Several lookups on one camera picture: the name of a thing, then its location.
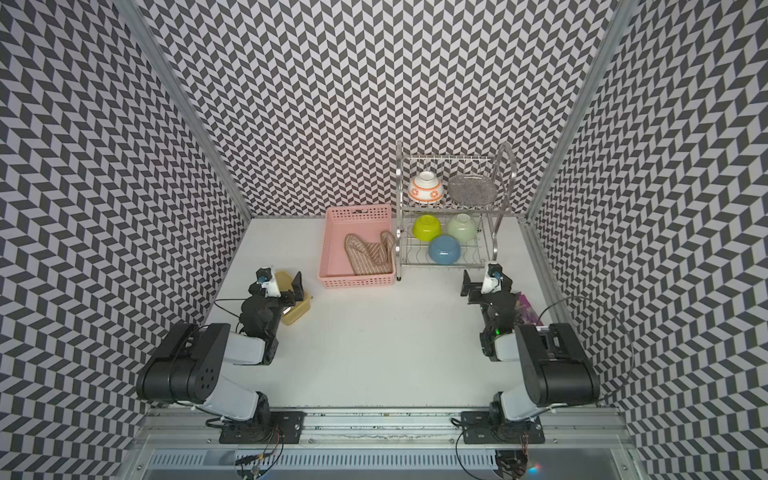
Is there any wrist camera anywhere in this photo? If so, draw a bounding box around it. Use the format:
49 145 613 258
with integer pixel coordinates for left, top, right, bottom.
480 262 503 295
256 267 281 298

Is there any white orange patterned bowl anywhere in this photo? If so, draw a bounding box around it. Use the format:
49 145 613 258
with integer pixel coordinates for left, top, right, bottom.
407 171 444 204

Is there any pale green bowl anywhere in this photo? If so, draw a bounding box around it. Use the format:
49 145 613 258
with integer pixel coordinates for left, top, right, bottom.
445 213 478 243

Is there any lime green bowl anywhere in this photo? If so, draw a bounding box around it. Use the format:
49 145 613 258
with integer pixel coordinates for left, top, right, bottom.
412 214 442 243

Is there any aluminium front rail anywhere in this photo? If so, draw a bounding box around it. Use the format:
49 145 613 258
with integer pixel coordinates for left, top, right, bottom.
134 405 631 451

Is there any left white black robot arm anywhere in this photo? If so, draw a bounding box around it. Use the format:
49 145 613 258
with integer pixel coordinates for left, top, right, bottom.
135 267 307 443

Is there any brown striped square dishcloth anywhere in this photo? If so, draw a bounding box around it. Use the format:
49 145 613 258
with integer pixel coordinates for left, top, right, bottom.
344 231 396 276

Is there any purple snack bag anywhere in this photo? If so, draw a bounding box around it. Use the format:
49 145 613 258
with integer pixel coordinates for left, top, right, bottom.
516 292 543 326

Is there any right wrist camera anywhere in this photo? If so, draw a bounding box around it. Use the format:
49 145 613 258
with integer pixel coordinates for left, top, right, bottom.
480 262 503 295

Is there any yellow plastic container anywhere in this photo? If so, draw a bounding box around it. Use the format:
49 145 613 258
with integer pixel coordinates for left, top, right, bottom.
274 270 311 326

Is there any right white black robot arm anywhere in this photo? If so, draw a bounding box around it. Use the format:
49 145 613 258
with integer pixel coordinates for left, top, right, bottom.
460 263 601 442

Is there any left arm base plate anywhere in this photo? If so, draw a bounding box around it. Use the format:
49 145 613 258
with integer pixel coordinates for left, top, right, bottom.
219 410 306 445

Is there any pink plastic basket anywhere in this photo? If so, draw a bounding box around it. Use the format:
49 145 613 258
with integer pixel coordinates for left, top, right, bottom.
318 204 395 289

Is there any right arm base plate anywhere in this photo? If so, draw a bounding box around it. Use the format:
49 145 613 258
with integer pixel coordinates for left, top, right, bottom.
458 411 545 445

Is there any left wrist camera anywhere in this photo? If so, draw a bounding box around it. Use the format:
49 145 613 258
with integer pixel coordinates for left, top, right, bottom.
256 267 281 298

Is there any grey speckled plate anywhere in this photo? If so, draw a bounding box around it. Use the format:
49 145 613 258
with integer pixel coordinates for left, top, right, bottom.
447 174 498 207

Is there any blue bowl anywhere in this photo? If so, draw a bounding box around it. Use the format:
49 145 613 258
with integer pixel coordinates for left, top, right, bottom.
427 235 462 265

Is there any metal two-tier dish rack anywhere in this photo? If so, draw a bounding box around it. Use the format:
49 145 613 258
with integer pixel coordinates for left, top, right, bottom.
394 141 519 280

